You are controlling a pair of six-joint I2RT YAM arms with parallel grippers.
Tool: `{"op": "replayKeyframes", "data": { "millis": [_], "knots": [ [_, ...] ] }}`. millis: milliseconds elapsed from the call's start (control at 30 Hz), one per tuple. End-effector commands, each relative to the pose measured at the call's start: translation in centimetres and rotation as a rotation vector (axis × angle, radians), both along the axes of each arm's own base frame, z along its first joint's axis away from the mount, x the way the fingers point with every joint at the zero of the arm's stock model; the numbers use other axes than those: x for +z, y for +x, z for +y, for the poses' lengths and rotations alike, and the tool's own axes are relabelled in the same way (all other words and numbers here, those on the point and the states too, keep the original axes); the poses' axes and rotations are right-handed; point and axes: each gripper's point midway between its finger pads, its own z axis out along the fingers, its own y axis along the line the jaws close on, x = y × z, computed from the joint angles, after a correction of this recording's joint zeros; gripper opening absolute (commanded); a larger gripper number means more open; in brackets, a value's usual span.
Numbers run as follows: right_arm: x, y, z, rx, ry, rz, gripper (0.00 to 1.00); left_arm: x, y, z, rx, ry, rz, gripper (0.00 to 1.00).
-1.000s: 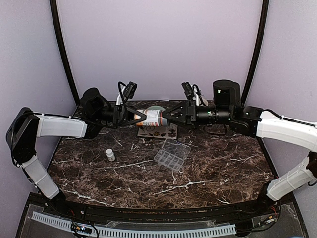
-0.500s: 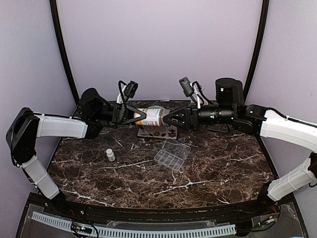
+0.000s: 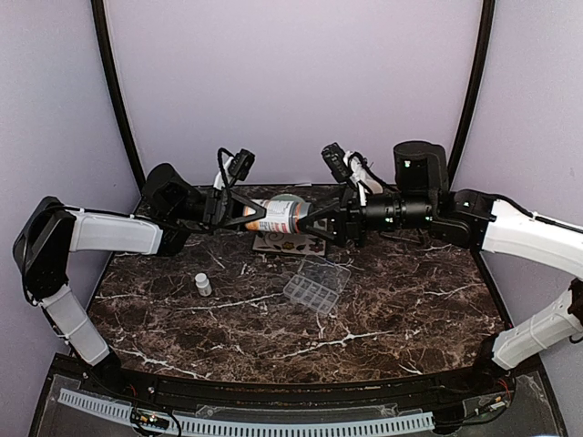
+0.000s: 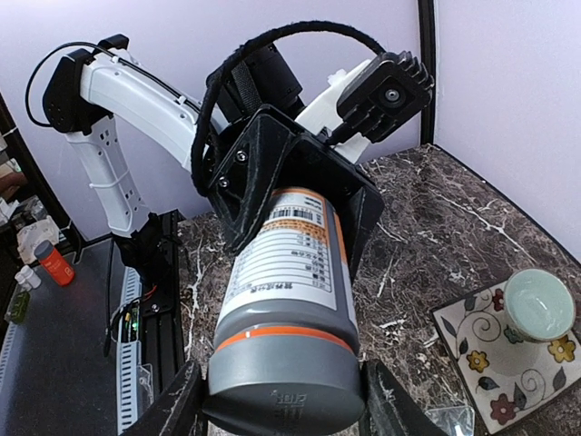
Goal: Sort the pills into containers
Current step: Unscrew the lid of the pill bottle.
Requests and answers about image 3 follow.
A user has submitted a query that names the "left black frame post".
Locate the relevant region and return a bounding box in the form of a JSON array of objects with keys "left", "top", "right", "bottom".
[{"left": 90, "top": 0, "right": 146, "bottom": 190}]

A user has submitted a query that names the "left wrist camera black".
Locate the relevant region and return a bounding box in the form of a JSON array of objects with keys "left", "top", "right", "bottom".
[{"left": 228, "top": 148, "right": 255, "bottom": 181}]

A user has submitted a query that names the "green ceramic bowl on plate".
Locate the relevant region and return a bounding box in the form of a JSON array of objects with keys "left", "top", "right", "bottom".
[{"left": 271, "top": 193, "right": 304, "bottom": 202}]

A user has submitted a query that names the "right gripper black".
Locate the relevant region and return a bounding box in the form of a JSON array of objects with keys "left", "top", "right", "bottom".
[{"left": 298, "top": 185, "right": 435, "bottom": 249}]

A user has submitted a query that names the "right black frame post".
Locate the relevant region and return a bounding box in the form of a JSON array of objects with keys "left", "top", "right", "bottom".
[{"left": 447, "top": 0, "right": 496, "bottom": 182}]

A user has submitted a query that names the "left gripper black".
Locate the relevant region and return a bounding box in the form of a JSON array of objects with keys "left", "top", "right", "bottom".
[{"left": 171, "top": 186, "right": 278, "bottom": 230}]

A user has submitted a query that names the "orange pill bottle grey cap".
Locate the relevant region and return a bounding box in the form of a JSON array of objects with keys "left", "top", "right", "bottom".
[{"left": 245, "top": 199, "right": 312, "bottom": 234}]

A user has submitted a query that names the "square floral ceramic plate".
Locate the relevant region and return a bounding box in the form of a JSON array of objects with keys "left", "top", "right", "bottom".
[{"left": 251, "top": 232, "right": 326, "bottom": 256}]

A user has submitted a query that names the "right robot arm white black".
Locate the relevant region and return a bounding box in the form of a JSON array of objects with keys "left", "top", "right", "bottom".
[{"left": 298, "top": 141, "right": 582, "bottom": 395}]

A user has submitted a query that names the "black front table rail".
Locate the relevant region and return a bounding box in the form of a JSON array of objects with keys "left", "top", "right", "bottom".
[{"left": 77, "top": 359, "right": 520, "bottom": 413}]

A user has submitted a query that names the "clear plastic pill organizer box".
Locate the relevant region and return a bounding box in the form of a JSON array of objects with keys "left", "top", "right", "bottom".
[{"left": 283, "top": 255, "right": 351, "bottom": 315}]

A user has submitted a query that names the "small white pill bottle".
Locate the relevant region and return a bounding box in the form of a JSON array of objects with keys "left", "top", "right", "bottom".
[{"left": 195, "top": 273, "right": 212, "bottom": 297}]

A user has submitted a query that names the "white slotted cable duct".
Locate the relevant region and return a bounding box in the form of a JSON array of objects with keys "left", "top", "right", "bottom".
[{"left": 56, "top": 389, "right": 435, "bottom": 436}]

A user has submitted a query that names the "black frame post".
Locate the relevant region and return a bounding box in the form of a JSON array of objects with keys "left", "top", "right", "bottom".
[
  {"left": 90, "top": 0, "right": 146, "bottom": 190},
  {"left": 447, "top": 0, "right": 496, "bottom": 182}
]

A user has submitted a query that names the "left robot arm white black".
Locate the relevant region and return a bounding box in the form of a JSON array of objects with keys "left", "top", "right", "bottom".
[{"left": 13, "top": 163, "right": 266, "bottom": 397}]

